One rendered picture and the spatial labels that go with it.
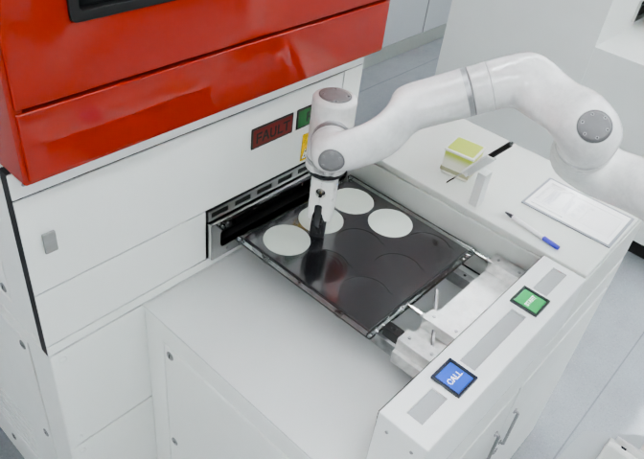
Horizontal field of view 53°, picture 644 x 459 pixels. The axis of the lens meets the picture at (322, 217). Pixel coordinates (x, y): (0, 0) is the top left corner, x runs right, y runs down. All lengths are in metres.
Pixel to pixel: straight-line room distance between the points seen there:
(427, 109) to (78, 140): 0.59
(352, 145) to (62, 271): 0.54
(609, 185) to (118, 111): 0.82
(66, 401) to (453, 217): 0.89
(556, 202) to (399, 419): 0.73
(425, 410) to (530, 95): 0.56
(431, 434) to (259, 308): 0.48
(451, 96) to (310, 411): 0.61
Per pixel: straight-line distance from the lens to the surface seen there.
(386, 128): 1.15
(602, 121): 1.11
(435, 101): 1.19
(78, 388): 1.40
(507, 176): 1.61
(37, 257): 1.14
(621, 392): 2.62
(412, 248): 1.41
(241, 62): 1.13
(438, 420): 1.05
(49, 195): 1.08
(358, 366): 1.27
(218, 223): 1.35
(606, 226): 1.55
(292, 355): 1.26
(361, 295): 1.28
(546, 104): 1.16
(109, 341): 1.36
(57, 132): 0.97
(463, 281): 1.46
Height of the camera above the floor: 1.79
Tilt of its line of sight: 38 degrees down
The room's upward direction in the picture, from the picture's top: 8 degrees clockwise
